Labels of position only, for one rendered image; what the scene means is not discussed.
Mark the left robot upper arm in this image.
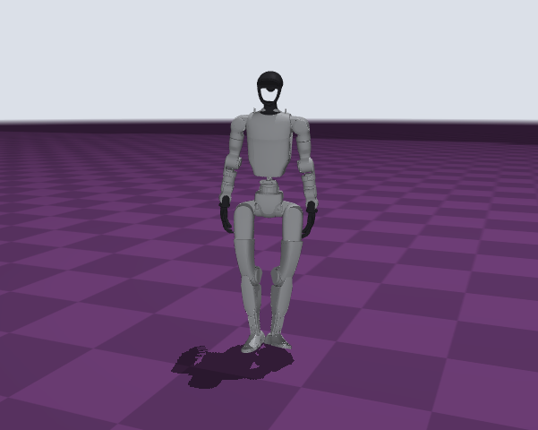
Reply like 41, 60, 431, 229
290, 116, 312, 173

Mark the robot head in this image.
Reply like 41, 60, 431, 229
257, 71, 283, 115

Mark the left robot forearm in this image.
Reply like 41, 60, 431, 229
302, 160, 319, 209

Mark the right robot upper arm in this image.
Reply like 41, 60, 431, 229
226, 115, 248, 169

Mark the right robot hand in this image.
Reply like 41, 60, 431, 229
218, 195, 234, 233

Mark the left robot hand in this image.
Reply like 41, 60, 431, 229
302, 201, 318, 238

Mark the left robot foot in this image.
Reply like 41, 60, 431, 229
264, 333, 292, 349

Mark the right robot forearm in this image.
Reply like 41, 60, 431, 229
218, 155, 237, 203

